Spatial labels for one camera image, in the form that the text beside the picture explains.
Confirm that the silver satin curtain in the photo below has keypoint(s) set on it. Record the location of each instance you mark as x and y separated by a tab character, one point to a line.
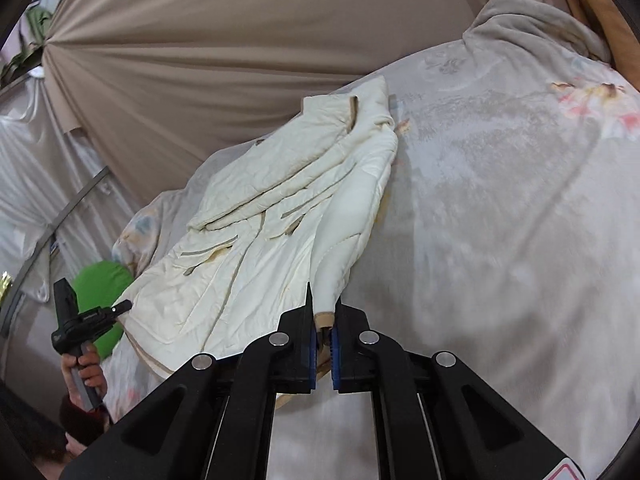
43	170

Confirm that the orange hanging garment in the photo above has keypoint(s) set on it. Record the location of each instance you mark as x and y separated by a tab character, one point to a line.
617	22

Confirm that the green round cushion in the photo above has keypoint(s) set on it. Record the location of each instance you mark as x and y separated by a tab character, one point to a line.
99	285

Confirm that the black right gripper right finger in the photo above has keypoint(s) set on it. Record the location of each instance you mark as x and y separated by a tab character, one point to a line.
434	418

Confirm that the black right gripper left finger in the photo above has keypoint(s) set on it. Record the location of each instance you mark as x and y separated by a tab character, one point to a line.
212	418

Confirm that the grey floral fleece blanket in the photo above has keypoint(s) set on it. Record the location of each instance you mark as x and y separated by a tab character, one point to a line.
509	229

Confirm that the person's left hand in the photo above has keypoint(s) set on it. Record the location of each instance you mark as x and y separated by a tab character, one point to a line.
83	374

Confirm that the beige fabric backdrop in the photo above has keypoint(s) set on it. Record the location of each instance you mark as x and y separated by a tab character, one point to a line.
159	85

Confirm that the cream quilted jacket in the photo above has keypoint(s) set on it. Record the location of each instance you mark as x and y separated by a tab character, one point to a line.
279	226

